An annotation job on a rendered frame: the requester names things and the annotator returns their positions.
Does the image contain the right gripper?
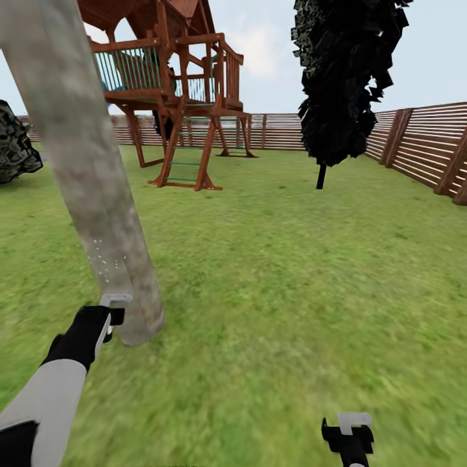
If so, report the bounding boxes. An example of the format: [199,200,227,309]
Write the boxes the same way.
[322,423,373,455]

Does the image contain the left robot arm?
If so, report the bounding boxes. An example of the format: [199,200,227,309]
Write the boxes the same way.
[0,293,132,467]

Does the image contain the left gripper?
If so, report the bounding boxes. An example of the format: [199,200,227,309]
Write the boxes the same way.
[108,308,125,326]

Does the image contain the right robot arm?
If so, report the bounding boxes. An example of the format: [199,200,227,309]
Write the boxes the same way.
[322,413,373,467]

